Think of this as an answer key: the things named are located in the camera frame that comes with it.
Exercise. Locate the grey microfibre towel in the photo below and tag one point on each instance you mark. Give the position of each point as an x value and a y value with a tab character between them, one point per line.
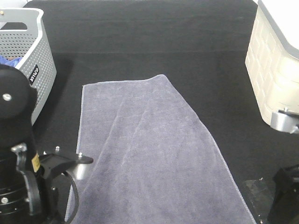
155	162

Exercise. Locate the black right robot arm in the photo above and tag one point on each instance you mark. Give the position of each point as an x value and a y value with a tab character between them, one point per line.
285	207

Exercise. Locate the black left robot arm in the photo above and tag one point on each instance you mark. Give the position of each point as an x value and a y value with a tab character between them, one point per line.
19	192

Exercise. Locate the black table mat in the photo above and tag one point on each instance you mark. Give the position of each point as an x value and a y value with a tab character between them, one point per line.
200	45

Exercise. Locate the cream white laundry basket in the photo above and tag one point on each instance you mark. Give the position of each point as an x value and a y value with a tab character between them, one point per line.
272	59

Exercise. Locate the grey perforated laundry basket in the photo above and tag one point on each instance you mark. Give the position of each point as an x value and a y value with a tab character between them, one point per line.
32	45

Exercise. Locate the right clear tape strip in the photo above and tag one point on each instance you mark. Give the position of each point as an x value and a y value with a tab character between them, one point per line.
259	199

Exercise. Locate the blue cloth in basket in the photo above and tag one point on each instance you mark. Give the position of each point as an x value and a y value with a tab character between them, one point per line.
12	62

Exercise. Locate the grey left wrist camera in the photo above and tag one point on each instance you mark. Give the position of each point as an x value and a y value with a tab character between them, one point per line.
60	161

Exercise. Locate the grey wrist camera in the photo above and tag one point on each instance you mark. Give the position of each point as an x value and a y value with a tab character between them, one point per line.
60	161
285	121

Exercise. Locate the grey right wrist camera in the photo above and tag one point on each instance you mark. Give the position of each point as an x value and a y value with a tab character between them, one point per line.
285	121

